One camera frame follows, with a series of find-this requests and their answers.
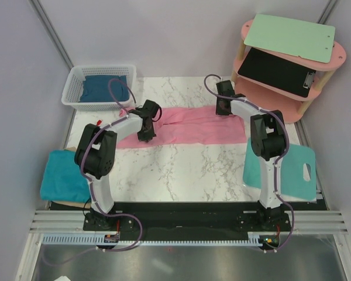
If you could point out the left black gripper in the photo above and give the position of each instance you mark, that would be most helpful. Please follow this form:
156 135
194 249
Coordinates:
147 137

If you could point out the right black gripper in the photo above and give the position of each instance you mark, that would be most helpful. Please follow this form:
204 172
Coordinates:
218 111

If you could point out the pink t-shirt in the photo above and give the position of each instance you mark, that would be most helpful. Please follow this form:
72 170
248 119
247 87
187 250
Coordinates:
191 126

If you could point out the tan t-shirt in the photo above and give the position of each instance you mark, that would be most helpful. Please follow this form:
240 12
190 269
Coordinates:
67 204

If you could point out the teal t-shirt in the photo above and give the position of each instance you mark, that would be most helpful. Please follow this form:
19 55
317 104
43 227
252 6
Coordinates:
61 175

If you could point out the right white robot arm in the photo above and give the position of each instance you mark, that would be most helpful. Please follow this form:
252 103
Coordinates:
268 141

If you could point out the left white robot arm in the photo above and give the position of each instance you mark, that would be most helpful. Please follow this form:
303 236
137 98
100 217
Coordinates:
95 154

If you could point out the black clipboard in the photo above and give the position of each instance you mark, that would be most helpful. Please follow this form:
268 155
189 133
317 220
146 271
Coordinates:
277 72

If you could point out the pink three-tier shelf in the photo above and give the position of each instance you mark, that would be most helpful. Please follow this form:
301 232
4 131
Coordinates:
292 106

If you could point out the dark blue t-shirt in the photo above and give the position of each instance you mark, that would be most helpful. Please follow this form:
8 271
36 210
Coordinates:
95 89

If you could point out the white plastic basket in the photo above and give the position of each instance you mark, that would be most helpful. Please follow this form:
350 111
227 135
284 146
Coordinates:
74 87

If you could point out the teal folding board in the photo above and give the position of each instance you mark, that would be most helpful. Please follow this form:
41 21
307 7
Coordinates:
298 172

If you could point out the light green board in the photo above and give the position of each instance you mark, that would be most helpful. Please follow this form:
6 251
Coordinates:
308 40

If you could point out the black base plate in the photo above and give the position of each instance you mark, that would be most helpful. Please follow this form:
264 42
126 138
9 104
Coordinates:
188 221

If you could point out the white cable duct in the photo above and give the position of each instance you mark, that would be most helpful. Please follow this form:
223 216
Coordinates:
115 239

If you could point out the aluminium rail frame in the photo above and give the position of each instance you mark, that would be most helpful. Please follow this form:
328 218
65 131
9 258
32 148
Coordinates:
306 222

